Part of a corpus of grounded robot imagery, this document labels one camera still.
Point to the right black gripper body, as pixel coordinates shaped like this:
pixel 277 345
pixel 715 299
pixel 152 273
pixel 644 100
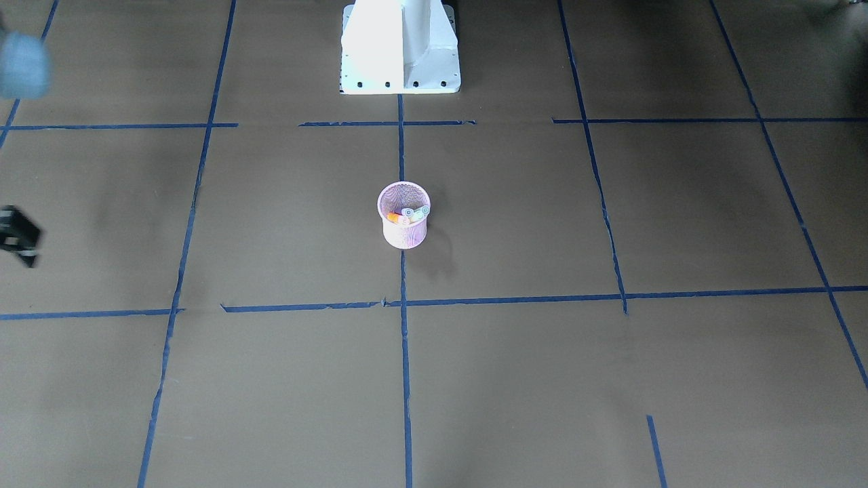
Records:
pixel 18 234

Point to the orange highlighter pen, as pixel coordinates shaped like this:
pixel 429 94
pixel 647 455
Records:
pixel 397 219

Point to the green highlighter pen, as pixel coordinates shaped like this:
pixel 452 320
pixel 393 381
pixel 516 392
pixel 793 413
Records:
pixel 421 212

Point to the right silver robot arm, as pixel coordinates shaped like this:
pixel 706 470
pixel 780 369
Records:
pixel 26 73

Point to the pink mesh pen holder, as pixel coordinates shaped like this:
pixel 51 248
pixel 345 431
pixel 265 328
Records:
pixel 393 198

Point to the white pillar with base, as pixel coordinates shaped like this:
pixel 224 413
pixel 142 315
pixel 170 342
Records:
pixel 399 47

